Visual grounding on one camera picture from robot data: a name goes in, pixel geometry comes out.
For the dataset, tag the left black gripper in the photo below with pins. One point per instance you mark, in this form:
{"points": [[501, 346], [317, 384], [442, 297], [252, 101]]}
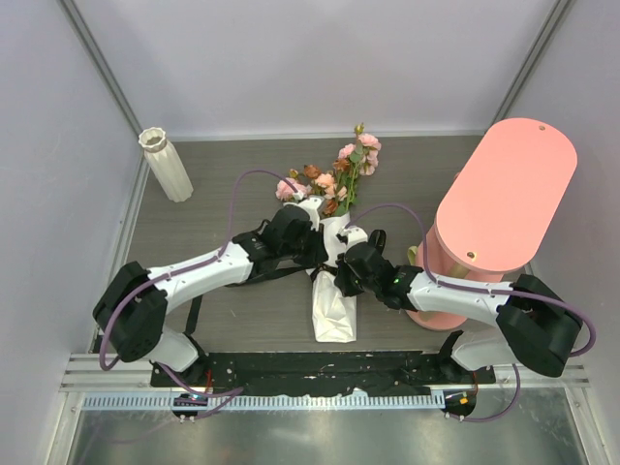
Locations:
{"points": [[318, 253]]}

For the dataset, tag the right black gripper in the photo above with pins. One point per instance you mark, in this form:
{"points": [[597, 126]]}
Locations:
{"points": [[342, 278]]}

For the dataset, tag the black ribbon gold lettering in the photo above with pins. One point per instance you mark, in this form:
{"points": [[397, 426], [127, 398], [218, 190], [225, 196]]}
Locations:
{"points": [[345, 282]]}

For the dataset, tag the white wrapping paper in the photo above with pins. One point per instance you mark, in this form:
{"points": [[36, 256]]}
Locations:
{"points": [[334, 316]]}

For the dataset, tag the pink artificial flower bunch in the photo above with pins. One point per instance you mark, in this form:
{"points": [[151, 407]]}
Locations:
{"points": [[337, 187]]}

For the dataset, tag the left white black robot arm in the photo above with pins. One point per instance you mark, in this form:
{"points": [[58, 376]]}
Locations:
{"points": [[132, 311]]}

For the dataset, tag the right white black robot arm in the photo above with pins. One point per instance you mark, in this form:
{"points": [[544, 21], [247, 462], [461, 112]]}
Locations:
{"points": [[528, 323]]}

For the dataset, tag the white ribbed vase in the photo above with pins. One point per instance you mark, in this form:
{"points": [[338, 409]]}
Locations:
{"points": [[166, 164]]}

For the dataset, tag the pink tiered shelf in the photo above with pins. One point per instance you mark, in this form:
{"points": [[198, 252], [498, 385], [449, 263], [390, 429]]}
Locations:
{"points": [[492, 220]]}

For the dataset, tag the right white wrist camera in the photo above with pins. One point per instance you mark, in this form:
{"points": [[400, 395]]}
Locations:
{"points": [[352, 236]]}

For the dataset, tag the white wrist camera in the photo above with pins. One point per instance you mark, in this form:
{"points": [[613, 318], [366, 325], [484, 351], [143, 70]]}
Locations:
{"points": [[352, 236], [312, 205]]}

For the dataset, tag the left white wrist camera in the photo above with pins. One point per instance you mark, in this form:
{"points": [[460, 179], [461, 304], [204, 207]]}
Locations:
{"points": [[312, 205]]}

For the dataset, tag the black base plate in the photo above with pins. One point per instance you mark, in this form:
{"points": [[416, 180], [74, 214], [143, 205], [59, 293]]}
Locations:
{"points": [[327, 374]]}

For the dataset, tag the white slotted cable duct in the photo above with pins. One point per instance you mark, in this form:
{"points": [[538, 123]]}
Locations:
{"points": [[176, 400]]}

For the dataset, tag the aluminium frame post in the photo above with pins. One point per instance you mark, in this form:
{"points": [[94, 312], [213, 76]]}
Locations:
{"points": [[88, 41]]}

